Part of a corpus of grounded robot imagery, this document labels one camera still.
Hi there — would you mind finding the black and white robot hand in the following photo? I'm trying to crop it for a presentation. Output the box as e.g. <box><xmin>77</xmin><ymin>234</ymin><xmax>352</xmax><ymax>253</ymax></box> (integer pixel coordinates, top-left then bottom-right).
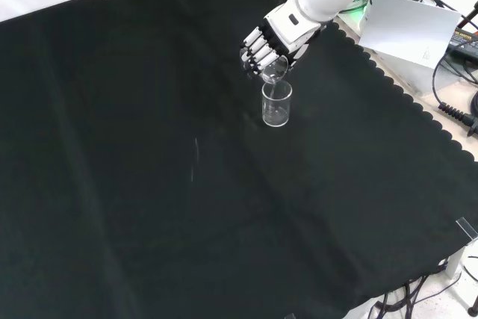
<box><xmin>238</xmin><ymin>0</ymin><xmax>328</xmax><ymax>81</ymax></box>

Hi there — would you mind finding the clear glass beaker with water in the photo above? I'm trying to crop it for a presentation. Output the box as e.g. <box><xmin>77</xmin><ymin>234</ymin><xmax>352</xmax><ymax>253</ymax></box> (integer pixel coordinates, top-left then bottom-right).
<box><xmin>260</xmin><ymin>55</ymin><xmax>291</xmax><ymax>87</ymax></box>

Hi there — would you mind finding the black power adapter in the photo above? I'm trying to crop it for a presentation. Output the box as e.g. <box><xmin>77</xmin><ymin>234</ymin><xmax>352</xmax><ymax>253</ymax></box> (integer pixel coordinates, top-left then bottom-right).
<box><xmin>446</xmin><ymin>26</ymin><xmax>478</xmax><ymax>61</ymax></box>

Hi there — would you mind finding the black tripod leg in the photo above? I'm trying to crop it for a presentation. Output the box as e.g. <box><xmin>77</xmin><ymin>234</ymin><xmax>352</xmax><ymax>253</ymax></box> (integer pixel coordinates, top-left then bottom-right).
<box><xmin>456</xmin><ymin>0</ymin><xmax>478</xmax><ymax>31</ymax></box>

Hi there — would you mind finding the black bench cloth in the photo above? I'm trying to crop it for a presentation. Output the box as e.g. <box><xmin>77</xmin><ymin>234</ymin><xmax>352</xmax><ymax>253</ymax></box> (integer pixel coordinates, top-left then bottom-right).
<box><xmin>0</xmin><ymin>0</ymin><xmax>478</xmax><ymax>319</ymax></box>

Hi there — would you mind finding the black cable with ribbed plug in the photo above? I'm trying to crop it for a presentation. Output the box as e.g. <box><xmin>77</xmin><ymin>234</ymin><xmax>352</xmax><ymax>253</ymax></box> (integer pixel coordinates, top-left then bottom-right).
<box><xmin>432</xmin><ymin>48</ymin><xmax>478</xmax><ymax>137</ymax></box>

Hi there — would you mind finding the black floor cable bundle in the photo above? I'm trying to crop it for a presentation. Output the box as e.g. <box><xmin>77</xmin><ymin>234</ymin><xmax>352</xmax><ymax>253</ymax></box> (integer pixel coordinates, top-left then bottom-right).
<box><xmin>367</xmin><ymin>276</ymin><xmax>464</xmax><ymax>319</ymax></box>

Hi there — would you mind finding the white stand frame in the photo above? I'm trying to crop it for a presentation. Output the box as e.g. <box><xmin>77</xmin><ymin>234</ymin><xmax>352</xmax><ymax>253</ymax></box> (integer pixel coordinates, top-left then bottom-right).
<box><xmin>443</xmin><ymin>238</ymin><xmax>478</xmax><ymax>309</ymax></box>

